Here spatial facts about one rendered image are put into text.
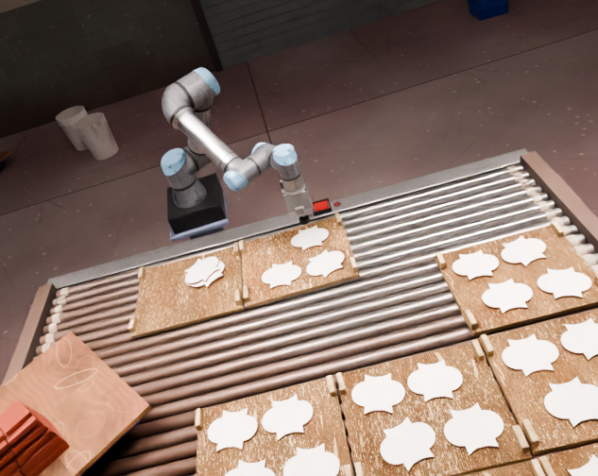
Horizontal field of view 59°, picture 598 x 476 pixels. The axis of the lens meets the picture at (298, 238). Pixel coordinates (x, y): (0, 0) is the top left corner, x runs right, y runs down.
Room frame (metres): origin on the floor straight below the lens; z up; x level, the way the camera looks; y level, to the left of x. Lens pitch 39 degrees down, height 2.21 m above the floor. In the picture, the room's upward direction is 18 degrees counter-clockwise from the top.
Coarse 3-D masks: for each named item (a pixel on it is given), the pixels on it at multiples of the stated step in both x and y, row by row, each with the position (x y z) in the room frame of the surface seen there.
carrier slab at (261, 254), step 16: (320, 224) 1.64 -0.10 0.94; (336, 224) 1.61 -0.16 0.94; (256, 240) 1.67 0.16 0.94; (272, 240) 1.64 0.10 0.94; (288, 240) 1.61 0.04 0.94; (336, 240) 1.52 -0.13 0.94; (256, 256) 1.58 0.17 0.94; (272, 256) 1.55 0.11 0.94; (288, 256) 1.52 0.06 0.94; (304, 256) 1.49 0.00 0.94; (352, 256) 1.41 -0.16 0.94; (256, 272) 1.49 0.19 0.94; (304, 272) 1.41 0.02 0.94; (336, 272) 1.36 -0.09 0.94; (352, 272) 1.33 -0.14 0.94; (256, 288) 1.40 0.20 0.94; (288, 288) 1.35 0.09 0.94; (304, 288) 1.33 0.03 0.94; (256, 304) 1.33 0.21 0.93
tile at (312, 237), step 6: (312, 228) 1.63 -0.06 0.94; (300, 234) 1.61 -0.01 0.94; (306, 234) 1.60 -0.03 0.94; (312, 234) 1.59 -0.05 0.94; (318, 234) 1.58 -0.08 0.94; (324, 234) 1.57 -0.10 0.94; (294, 240) 1.59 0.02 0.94; (300, 240) 1.58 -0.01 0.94; (306, 240) 1.57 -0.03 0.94; (312, 240) 1.56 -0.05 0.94; (318, 240) 1.54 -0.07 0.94; (324, 240) 1.54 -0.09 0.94; (294, 246) 1.56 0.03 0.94; (300, 246) 1.54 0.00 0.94; (306, 246) 1.53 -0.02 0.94; (312, 246) 1.52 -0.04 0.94
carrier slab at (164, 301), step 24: (168, 264) 1.69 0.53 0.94; (192, 264) 1.65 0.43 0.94; (240, 264) 1.56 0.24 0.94; (144, 288) 1.60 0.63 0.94; (168, 288) 1.55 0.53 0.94; (192, 288) 1.51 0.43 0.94; (216, 288) 1.47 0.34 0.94; (240, 288) 1.43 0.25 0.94; (144, 312) 1.47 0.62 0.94; (168, 312) 1.43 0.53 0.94; (192, 312) 1.39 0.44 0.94; (216, 312) 1.35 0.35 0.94
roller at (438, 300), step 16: (592, 256) 1.09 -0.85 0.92; (416, 304) 1.12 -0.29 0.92; (432, 304) 1.11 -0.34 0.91; (352, 320) 1.14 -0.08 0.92; (368, 320) 1.12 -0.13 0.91; (384, 320) 1.11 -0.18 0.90; (288, 336) 1.16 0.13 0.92; (304, 336) 1.14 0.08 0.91; (320, 336) 1.13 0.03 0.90; (224, 352) 1.17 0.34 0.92; (240, 352) 1.16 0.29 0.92; (256, 352) 1.15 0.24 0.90; (160, 368) 1.19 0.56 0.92; (176, 368) 1.17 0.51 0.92; (192, 368) 1.16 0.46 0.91; (128, 384) 1.18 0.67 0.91
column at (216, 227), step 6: (216, 222) 1.97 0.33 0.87; (222, 222) 1.96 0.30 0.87; (228, 222) 1.96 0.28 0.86; (198, 228) 1.97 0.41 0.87; (204, 228) 1.96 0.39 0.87; (210, 228) 1.96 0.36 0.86; (216, 228) 1.96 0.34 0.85; (222, 228) 2.07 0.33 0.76; (174, 234) 1.98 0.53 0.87; (180, 234) 1.97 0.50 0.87; (186, 234) 1.96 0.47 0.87; (192, 234) 1.96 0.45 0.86; (198, 234) 2.01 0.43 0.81; (204, 234) 2.01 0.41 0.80; (174, 240) 1.96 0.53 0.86
